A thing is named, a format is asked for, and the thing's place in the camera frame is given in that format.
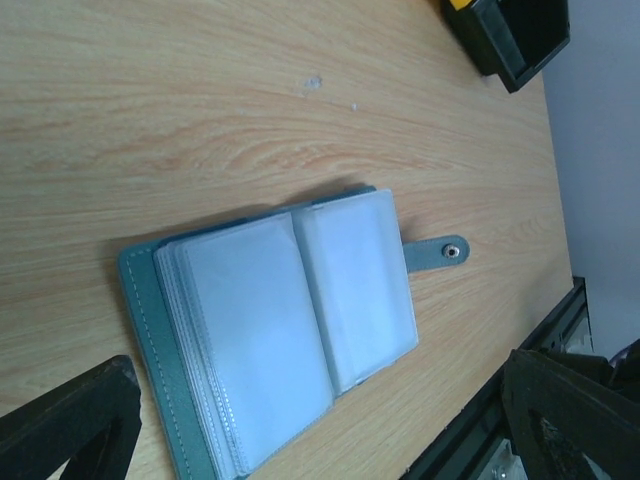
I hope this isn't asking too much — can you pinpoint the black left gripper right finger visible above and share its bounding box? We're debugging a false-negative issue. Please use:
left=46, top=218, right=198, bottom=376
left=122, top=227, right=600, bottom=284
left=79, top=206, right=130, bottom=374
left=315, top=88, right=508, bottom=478
left=502, top=349, right=639, bottom=479

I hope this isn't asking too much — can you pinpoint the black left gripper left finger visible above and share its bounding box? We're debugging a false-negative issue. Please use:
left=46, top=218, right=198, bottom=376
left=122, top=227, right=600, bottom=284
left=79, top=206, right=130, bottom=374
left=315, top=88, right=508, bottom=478
left=1, top=355, right=142, bottom=479

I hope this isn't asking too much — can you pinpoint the teal leather card holder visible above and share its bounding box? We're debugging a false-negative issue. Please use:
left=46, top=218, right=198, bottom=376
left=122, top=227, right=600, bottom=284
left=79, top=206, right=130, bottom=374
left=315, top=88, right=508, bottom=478
left=117, top=186, right=471, bottom=479

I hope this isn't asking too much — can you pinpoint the black bin right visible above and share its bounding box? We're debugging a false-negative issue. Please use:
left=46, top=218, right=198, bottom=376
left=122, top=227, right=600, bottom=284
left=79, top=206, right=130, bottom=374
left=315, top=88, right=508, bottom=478
left=440, top=0, right=570, bottom=93

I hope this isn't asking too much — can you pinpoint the yellow middle bin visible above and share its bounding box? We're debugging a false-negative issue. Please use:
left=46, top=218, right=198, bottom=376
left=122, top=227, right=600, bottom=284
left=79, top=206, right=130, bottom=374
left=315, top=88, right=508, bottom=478
left=448, top=0, right=474, bottom=11

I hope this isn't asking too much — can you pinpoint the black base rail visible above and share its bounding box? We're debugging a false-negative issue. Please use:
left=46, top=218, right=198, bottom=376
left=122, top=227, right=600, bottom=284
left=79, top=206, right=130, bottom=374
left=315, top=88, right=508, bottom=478
left=404, top=278, right=613, bottom=479

